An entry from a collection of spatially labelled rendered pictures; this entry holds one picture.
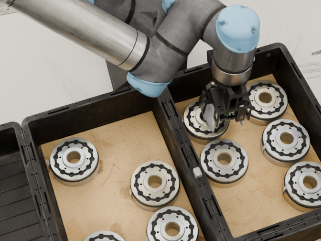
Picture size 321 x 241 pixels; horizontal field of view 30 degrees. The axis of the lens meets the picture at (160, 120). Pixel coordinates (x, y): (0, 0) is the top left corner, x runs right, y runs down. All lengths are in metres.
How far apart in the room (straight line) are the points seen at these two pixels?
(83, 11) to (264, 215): 0.56
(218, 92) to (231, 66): 0.13
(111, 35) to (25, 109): 0.55
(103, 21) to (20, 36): 0.66
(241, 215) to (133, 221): 0.22
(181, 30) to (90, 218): 0.43
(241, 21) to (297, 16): 0.71
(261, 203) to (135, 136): 0.31
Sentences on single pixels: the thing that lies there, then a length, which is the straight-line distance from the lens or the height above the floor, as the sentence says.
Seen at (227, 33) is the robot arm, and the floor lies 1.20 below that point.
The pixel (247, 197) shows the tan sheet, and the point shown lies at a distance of 1.28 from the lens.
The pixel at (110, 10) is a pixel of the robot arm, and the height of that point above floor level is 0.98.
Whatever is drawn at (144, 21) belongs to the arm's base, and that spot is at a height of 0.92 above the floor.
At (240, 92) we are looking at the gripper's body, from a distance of 1.14.
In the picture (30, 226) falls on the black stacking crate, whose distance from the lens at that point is 1.27.
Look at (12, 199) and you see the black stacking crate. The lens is 1.30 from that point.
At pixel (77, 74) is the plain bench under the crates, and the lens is 1.59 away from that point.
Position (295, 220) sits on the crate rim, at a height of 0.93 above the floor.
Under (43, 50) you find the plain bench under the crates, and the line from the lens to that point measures 1.65.
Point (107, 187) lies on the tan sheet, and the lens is 1.28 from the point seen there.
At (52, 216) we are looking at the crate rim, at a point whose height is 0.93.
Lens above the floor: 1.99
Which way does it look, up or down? 60 degrees down
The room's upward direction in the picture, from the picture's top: straight up
